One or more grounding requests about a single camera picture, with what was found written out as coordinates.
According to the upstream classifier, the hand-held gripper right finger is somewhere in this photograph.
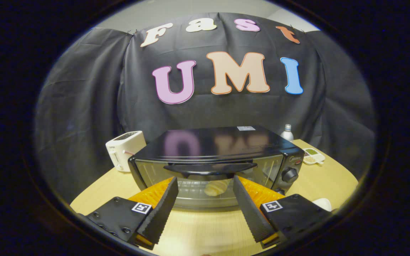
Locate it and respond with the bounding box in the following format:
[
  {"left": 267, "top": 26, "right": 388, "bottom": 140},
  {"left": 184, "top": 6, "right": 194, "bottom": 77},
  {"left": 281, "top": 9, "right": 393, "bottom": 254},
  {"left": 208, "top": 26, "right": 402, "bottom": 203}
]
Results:
[{"left": 233, "top": 175, "right": 330, "bottom": 249}]

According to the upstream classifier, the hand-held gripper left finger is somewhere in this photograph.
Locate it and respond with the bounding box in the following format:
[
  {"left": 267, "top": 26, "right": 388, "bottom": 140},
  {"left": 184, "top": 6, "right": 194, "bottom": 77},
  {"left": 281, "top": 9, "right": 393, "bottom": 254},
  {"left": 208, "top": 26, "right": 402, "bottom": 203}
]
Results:
[{"left": 79, "top": 177, "right": 179, "bottom": 249}]

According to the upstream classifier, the ridged bread roll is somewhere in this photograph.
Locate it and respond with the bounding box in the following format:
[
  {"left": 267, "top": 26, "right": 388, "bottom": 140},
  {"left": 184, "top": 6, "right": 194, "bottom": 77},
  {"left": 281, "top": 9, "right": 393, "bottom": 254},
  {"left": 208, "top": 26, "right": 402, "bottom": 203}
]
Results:
[{"left": 204, "top": 179, "right": 231, "bottom": 197}]

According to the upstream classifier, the black toaster oven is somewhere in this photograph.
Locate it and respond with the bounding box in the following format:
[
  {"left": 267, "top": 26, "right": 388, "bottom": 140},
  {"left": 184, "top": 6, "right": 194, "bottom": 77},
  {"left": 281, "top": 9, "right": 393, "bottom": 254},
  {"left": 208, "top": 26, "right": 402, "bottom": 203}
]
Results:
[{"left": 128, "top": 125, "right": 305, "bottom": 211}]

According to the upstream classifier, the white pop-up toaster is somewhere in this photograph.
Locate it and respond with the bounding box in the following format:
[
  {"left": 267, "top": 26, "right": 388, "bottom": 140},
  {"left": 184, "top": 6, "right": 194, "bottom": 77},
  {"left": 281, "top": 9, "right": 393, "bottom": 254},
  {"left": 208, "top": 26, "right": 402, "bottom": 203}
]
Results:
[{"left": 105, "top": 130, "right": 147, "bottom": 173}]

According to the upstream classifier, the white square plate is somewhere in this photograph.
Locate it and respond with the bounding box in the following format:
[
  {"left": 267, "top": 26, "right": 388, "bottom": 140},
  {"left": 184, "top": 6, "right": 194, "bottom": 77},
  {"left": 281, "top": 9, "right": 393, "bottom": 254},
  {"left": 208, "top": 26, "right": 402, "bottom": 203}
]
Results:
[{"left": 312, "top": 198, "right": 333, "bottom": 213}]

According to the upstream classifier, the white divided condiment dish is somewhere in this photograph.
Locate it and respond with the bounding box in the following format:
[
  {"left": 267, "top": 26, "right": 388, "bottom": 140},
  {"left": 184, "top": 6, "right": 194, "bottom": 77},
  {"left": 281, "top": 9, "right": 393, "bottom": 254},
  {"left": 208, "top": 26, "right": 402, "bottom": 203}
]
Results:
[{"left": 302, "top": 148, "right": 326, "bottom": 166}]

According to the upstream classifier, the silver metal bottle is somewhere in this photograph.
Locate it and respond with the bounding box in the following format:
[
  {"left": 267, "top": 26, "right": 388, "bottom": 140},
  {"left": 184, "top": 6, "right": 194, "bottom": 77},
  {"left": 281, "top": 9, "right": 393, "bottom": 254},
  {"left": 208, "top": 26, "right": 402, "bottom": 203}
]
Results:
[{"left": 280, "top": 124, "right": 294, "bottom": 142}]

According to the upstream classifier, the black backdrop cloth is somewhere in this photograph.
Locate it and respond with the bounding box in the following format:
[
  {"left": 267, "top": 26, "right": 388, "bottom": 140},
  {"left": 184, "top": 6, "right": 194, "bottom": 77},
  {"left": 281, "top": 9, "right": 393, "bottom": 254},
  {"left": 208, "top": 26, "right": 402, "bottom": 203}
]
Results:
[{"left": 34, "top": 12, "right": 375, "bottom": 204}]

